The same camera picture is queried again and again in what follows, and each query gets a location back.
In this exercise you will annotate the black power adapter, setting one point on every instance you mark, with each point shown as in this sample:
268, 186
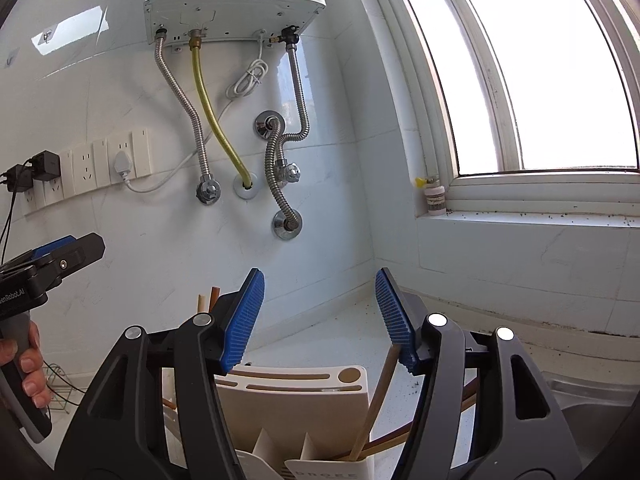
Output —
45, 166
18, 179

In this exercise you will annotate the beige plastic utensil holder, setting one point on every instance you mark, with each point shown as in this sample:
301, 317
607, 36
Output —
296, 423

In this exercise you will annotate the wall hook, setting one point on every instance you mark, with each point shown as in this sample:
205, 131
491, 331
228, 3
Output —
77, 27

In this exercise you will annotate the person left hand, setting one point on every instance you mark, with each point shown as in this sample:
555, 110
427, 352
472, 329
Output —
31, 363

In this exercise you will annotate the black power adapter right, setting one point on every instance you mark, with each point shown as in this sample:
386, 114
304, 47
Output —
45, 166

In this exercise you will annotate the stainless steel sink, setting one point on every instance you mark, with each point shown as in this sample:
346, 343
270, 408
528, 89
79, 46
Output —
593, 410

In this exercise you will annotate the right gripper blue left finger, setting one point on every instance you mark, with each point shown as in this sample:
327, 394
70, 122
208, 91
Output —
238, 312

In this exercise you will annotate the light wooden chopstick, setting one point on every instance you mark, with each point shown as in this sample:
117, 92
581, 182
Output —
376, 403

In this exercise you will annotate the dark brown chopstick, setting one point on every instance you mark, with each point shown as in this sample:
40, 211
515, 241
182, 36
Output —
400, 435
202, 305
213, 297

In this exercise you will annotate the white gas water heater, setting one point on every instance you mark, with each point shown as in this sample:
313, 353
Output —
235, 0

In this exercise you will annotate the white plug with cord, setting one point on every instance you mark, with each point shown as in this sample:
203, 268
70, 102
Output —
208, 189

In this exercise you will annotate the small jar on windowsill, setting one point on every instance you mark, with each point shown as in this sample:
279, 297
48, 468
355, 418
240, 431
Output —
434, 194

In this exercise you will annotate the white window frame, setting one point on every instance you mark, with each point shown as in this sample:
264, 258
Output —
532, 105

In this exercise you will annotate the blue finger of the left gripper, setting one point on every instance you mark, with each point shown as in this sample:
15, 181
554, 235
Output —
52, 246
71, 254

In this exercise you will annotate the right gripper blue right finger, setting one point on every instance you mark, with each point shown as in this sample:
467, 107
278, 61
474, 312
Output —
402, 313

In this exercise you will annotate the metal wire rack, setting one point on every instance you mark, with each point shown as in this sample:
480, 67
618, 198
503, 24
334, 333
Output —
64, 394

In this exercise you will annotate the black power adapter left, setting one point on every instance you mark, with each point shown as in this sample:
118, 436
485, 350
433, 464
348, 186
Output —
18, 179

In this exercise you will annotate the white wall socket strip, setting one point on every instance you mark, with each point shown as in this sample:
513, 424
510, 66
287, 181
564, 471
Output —
89, 167

